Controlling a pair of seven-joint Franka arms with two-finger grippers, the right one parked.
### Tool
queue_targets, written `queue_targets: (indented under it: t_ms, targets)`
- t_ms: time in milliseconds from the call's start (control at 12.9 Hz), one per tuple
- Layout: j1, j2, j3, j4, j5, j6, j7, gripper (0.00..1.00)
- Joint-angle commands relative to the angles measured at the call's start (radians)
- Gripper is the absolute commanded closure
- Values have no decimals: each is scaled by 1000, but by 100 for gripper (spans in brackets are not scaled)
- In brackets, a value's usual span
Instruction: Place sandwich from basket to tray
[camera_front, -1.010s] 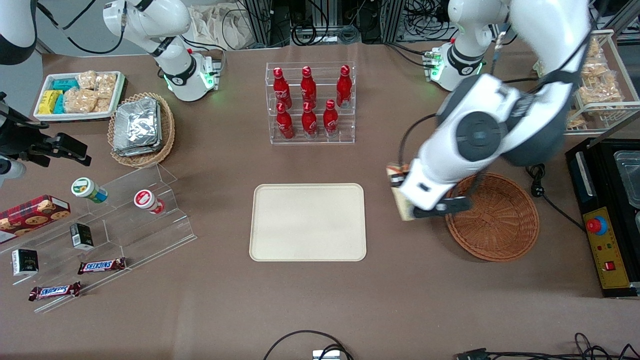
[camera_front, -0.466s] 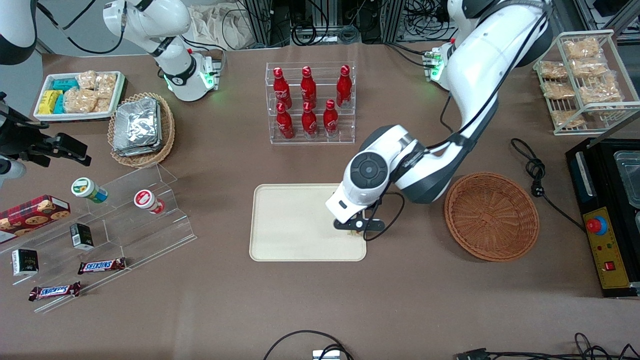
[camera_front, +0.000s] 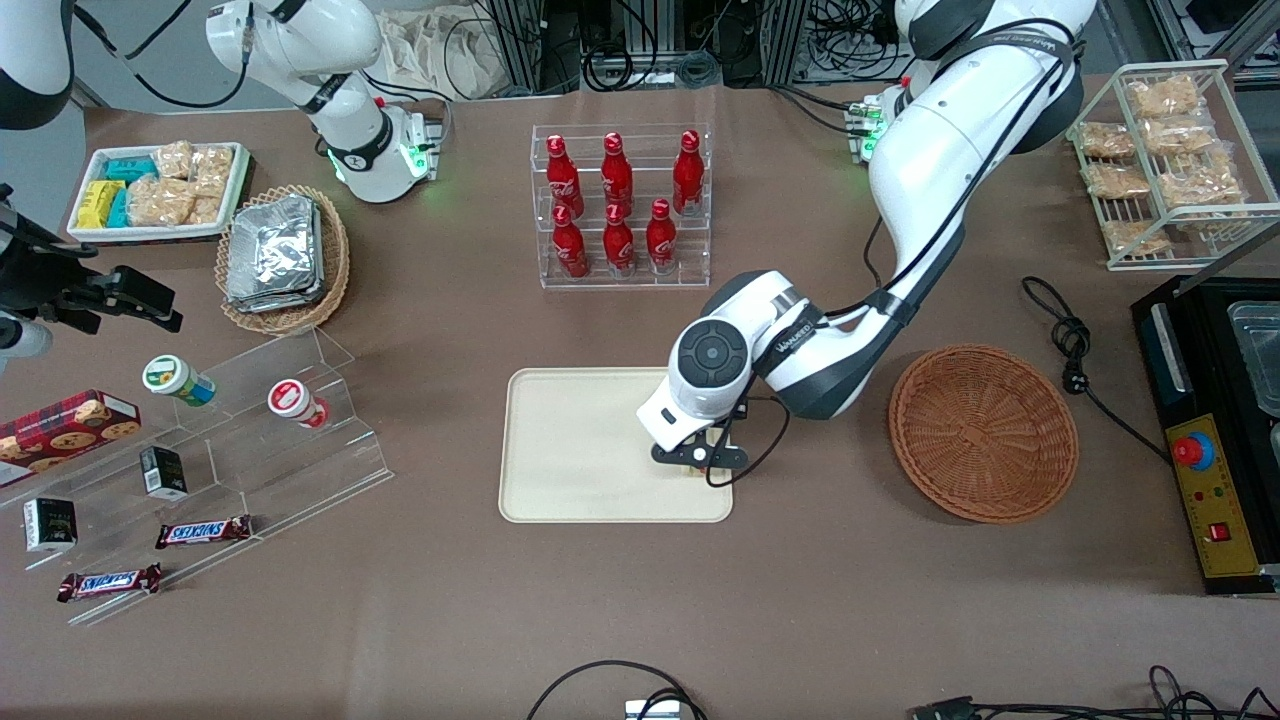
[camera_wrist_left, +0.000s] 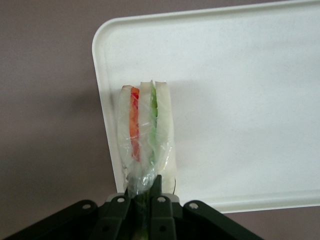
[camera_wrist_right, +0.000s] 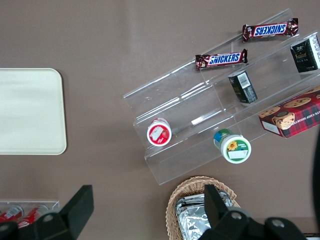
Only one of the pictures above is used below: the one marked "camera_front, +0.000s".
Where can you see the beige cloth bag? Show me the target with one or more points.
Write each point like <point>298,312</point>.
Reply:
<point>430,50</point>

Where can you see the yellow snack pack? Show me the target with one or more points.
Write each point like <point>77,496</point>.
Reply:
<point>100,203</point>

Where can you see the light wicker basket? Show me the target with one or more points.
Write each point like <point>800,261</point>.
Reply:
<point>335,260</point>

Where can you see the foil-wrapped sandwich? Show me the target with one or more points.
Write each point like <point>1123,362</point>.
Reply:
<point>310,297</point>
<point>275,250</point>

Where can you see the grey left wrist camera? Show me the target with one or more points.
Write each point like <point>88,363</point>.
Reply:
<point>672,420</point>

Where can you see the green lid yogurt cup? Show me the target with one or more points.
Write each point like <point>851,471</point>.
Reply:
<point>175,378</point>

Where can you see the bagged pastry snack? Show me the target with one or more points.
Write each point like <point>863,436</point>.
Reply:
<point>1178,135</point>
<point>1163,96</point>
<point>1135,238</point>
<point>1117,180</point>
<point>1200,182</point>
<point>1105,140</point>

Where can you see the aluminium frame rack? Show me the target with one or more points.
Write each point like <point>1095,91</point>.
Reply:
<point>640,25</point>

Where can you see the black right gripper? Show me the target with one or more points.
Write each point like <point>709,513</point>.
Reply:
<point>42,282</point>

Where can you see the red lid yogurt cup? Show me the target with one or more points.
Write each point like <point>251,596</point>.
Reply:
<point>295,402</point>

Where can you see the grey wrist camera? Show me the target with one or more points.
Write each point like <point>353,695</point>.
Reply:
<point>672,420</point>
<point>20,345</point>

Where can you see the clear acrylic tiered shelf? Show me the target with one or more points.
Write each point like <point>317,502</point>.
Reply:
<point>260,470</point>

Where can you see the teal snack pack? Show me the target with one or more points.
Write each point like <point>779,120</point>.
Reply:
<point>119,210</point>
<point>132,169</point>

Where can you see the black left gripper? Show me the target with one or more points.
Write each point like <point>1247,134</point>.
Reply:
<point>741,414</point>

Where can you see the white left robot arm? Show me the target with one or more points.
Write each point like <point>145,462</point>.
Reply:
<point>930,150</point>

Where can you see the red emergency stop button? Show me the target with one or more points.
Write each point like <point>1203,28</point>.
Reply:
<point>1194,451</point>

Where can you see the red tartan cookie box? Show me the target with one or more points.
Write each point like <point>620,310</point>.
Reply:
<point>65,428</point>

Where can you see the small white device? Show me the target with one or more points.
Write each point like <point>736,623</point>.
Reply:
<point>652,710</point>

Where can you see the beige plastic tray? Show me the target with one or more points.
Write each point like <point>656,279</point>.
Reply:
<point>580,450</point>

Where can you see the clear acrylic bottle rack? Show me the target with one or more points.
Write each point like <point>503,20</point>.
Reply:
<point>625,283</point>

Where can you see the Snickers chocolate bar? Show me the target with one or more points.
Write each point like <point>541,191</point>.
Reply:
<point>203,532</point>
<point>110,582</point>

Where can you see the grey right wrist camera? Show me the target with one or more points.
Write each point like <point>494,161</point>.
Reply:
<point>20,345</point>

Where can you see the white rectangular snack tray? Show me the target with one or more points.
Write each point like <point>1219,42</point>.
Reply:
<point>90,232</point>

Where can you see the black machine with yellow panel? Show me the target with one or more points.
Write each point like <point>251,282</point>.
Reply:
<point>1160,350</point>

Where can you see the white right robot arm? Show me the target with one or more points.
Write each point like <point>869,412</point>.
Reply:
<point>300,40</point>

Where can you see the red cola bottle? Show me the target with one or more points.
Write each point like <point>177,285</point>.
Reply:
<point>563,175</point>
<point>619,242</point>
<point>617,170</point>
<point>660,237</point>
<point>687,172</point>
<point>570,248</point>

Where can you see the rice cracker snack bag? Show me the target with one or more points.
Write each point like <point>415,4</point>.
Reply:
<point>207,210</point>
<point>160,202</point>
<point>174,158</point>
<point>212,168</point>

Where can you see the dark brown wicker basket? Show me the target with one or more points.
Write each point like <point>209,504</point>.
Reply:
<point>985,435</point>

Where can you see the small black carton box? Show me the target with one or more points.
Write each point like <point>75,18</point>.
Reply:
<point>50,525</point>
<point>163,473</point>

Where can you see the clear plastic container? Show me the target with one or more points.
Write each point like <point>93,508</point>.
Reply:
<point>1258,355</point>

